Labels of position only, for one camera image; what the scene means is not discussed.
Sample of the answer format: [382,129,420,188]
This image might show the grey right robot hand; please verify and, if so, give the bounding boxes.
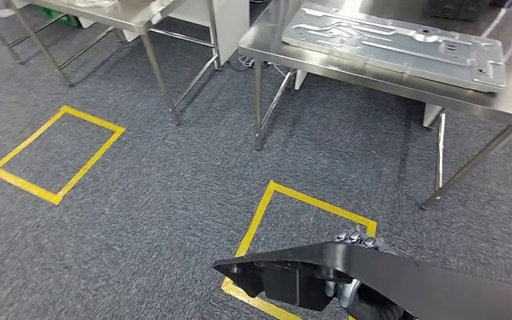
[325,229,405,320]

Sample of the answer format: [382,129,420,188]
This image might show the black plastic panel part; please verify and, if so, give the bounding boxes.
[212,241,512,320]

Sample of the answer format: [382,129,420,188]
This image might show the steel workbench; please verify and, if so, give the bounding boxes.
[238,0,512,211]

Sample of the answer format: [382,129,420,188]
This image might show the stamped grey metal panel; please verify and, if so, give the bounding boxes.
[281,2,508,93]

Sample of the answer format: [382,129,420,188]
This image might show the white cabinet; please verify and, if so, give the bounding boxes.
[167,0,250,67]

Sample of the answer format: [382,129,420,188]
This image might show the yellow tape floor square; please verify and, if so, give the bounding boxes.
[0,105,126,206]

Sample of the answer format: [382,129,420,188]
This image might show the steel side table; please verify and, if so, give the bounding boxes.
[0,0,221,126]

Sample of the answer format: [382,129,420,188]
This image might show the green crate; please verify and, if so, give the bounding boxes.
[41,6,78,27]

